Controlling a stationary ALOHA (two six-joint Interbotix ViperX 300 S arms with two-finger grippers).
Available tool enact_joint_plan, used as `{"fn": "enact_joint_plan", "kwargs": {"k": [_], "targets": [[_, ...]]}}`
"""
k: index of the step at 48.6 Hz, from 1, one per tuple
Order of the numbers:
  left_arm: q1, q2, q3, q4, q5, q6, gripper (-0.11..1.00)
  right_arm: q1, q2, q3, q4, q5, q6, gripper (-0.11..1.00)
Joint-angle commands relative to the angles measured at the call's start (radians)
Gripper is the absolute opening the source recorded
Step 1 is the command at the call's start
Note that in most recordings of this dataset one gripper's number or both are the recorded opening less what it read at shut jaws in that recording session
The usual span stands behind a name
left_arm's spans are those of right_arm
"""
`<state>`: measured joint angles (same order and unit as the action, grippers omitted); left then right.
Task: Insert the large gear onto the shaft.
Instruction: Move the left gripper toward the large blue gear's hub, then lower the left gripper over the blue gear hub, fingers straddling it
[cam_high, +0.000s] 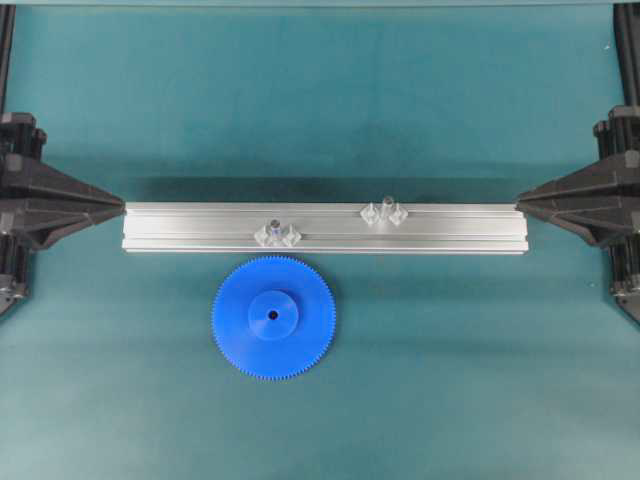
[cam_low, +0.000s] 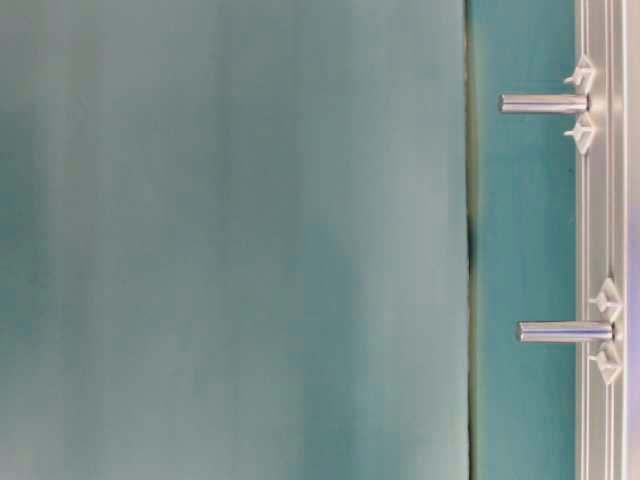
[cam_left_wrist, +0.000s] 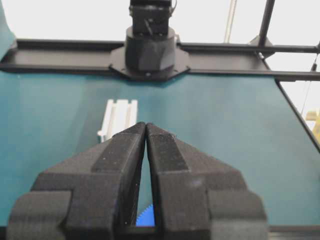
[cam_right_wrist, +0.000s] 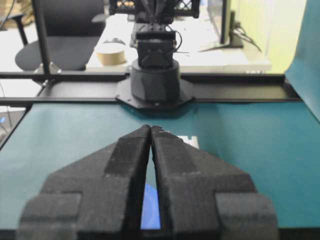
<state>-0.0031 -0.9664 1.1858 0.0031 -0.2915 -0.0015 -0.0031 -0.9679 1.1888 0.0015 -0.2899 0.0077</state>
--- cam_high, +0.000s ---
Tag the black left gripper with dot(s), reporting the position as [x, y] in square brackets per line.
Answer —
[25, 177]

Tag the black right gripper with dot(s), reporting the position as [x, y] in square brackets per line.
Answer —
[615, 174]

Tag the large blue plastic gear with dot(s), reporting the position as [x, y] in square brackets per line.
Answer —
[273, 317]

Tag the silver aluminium extrusion rail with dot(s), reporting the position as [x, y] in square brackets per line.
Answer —
[326, 228]

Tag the black right frame post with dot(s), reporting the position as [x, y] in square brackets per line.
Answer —
[626, 30]

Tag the black frame post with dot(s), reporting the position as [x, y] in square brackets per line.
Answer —
[7, 22]
[626, 30]

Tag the black left frame post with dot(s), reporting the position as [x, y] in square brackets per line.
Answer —
[7, 22]

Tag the clear shaft mount far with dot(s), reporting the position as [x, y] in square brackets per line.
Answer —
[371, 214]

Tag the clear shaft mount near gear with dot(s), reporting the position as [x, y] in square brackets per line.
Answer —
[288, 238]

